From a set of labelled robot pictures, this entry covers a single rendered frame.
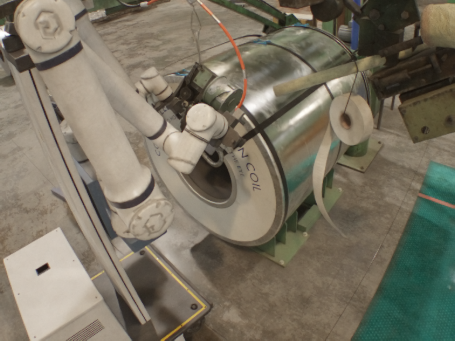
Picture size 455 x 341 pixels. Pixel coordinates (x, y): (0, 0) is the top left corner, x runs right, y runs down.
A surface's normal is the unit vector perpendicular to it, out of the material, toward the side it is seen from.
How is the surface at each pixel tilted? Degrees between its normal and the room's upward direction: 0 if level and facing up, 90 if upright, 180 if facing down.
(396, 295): 0
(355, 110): 90
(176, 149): 44
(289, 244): 0
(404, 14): 90
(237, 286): 0
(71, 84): 91
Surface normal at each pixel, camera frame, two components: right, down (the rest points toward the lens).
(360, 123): -0.91, 0.30
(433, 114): -0.66, 0.46
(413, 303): -0.10, -0.83
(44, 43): 0.57, 0.40
